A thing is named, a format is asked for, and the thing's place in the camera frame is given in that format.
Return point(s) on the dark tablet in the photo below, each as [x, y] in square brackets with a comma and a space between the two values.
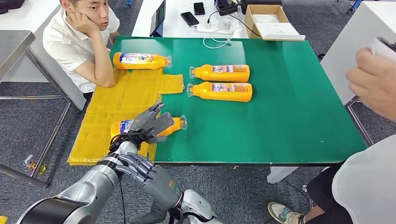
[158, 17]

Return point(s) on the white desk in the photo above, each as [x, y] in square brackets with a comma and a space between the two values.
[179, 31]

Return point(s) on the person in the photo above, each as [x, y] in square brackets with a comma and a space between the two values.
[65, 49]
[365, 191]

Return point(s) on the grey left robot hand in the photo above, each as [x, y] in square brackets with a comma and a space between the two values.
[144, 123]

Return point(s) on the blue metal frame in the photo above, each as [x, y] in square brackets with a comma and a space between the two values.
[354, 4]

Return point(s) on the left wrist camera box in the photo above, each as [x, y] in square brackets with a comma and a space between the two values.
[164, 123]

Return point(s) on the green table mat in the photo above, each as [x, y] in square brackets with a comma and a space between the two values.
[294, 92]

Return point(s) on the blue caster leg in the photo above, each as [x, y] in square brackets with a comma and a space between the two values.
[128, 2]

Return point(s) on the black smartphone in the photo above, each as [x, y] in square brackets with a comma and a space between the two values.
[199, 8]
[189, 18]

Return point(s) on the yellow taped cardboard sheet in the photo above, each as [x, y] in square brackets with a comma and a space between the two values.
[117, 99]

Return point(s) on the worn sneaker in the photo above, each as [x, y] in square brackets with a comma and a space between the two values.
[281, 213]

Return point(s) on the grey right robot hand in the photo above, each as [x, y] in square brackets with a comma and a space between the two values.
[164, 188]

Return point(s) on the person's hand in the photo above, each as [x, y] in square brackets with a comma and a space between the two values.
[374, 83]

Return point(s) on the white padded packet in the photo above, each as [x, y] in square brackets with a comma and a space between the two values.
[266, 18]

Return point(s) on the white table leg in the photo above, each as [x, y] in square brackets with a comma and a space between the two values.
[280, 174]

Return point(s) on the black bag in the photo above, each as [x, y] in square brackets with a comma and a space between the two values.
[10, 4]

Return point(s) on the white box lid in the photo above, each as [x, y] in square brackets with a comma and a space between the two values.
[278, 31]

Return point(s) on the black charger device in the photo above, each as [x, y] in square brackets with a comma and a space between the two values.
[226, 6]

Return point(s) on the person's right hand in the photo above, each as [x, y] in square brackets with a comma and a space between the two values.
[83, 24]

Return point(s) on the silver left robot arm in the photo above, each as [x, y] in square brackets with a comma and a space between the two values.
[92, 185]

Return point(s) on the person's right forearm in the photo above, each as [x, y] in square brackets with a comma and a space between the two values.
[103, 58]

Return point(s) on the open cardboard box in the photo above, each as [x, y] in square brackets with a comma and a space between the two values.
[249, 18]

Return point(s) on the orange detergent bottle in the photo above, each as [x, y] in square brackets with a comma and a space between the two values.
[139, 65]
[177, 124]
[222, 76]
[222, 95]

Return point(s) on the yellow floor hook item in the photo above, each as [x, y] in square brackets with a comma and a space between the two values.
[34, 167]

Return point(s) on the yellow floor scrap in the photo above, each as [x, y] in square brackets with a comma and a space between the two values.
[2, 220]

